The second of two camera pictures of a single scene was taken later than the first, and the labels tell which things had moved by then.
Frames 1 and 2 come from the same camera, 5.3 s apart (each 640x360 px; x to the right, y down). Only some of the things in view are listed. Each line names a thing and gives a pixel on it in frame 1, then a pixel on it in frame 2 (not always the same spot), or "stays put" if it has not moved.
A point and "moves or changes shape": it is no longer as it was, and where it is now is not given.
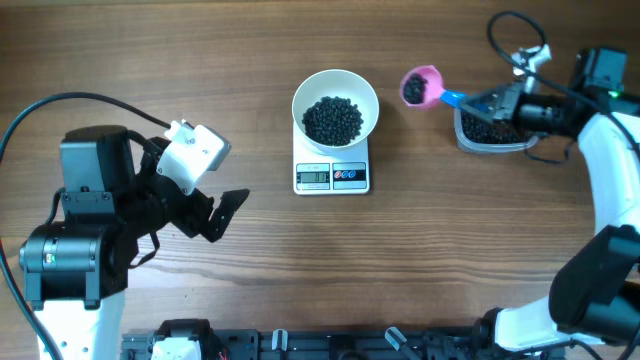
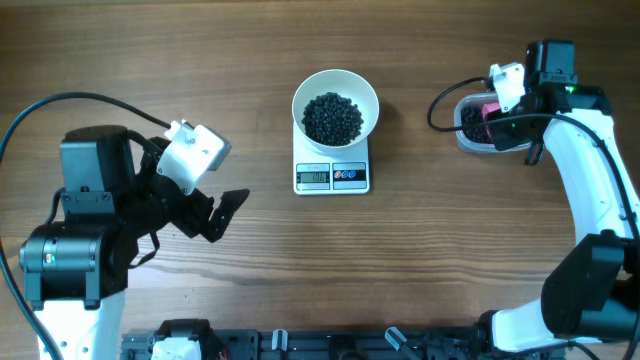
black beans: x=480 y=130 stays put
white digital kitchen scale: x=321 y=170 stays put
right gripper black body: x=518 y=89 to x=506 y=136
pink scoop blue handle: x=422 y=86 moves or changes shape
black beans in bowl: x=332 y=121 stays put
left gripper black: x=195 y=221 stays put
